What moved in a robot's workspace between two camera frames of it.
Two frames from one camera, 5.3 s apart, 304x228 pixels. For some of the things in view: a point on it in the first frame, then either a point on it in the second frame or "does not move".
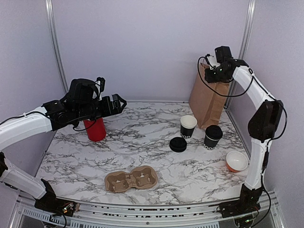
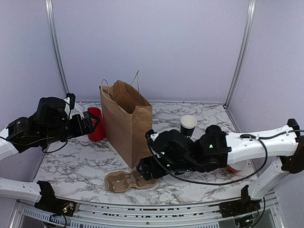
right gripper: x=209 y=79 → x=145 y=162
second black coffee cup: x=187 y=124 does not move
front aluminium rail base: x=28 y=215 does not move
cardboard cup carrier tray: x=141 y=177 does not move
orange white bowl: x=236 y=161 does not move
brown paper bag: x=207 y=99 → x=128 y=117
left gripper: x=108 y=110 → x=80 y=130
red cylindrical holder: x=96 y=132 does not move
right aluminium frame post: x=250 y=18 does not move
